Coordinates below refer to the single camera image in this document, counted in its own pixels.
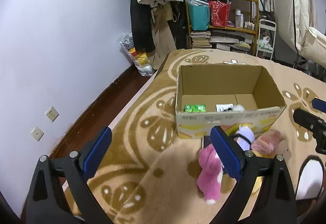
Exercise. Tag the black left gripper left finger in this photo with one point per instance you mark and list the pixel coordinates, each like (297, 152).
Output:
(46, 201)

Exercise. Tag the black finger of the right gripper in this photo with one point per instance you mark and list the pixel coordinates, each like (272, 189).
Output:
(314, 124)

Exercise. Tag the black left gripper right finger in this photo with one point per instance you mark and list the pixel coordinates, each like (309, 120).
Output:
(276, 201)

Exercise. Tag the light pink plush cube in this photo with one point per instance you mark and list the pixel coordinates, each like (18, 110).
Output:
(283, 149)

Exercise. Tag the pink towel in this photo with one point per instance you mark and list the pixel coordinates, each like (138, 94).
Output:
(266, 143)

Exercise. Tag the pink plush toy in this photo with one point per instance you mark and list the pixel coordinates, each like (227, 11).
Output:
(209, 180)

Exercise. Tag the green tissue pack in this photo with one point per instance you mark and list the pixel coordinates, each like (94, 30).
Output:
(194, 108)

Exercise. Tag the yellow plush pouch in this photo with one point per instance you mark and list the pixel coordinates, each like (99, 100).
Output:
(259, 179)

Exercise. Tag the purple haired plush doll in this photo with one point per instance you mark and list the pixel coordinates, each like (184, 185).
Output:
(244, 137)

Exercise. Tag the open cardboard box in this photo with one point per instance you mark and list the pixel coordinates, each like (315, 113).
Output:
(257, 101)

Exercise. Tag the black face mask pack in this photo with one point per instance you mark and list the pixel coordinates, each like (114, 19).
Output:
(206, 141)

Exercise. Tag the white tissue pack in box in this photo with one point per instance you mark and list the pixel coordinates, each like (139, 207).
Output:
(224, 107)

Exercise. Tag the white metal cart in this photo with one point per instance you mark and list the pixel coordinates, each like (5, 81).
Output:
(265, 45)

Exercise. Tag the white folded mattress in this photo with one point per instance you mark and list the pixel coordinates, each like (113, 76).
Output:
(293, 24)

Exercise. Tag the red gift bag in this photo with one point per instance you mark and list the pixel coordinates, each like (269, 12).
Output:
(219, 13)

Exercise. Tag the wooden shelf unit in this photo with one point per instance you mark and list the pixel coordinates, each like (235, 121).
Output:
(243, 17)

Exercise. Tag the teal bag on shelf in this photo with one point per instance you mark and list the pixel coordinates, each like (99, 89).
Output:
(199, 14)

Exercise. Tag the beige hanging coat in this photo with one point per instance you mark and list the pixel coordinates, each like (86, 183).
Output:
(162, 36)

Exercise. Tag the clear bag of plush toys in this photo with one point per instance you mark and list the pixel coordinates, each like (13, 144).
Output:
(139, 58)

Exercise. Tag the black hanging garment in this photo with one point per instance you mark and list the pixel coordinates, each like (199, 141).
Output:
(140, 16)

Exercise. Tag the lower white wall socket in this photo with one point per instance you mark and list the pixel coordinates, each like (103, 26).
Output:
(37, 133)

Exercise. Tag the white wall socket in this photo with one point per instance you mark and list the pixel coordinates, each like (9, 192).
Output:
(52, 114)
(37, 133)

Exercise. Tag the upper white wall socket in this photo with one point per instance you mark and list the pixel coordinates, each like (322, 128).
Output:
(52, 114)

